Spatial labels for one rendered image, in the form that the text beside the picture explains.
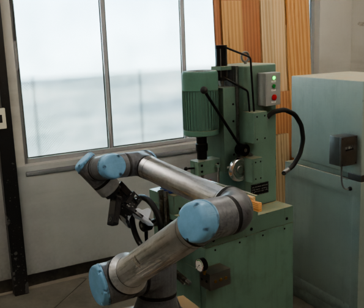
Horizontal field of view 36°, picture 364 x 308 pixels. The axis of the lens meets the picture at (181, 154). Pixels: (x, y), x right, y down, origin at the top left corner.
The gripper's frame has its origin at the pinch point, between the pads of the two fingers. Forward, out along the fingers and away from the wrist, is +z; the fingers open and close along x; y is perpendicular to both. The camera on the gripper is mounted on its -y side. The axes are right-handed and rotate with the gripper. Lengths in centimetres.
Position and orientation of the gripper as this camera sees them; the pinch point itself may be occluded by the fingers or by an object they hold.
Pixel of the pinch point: (141, 228)
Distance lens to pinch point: 226.2
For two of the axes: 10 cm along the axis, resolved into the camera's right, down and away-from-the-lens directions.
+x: -6.4, 1.6, 7.5
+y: 4.7, -6.9, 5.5
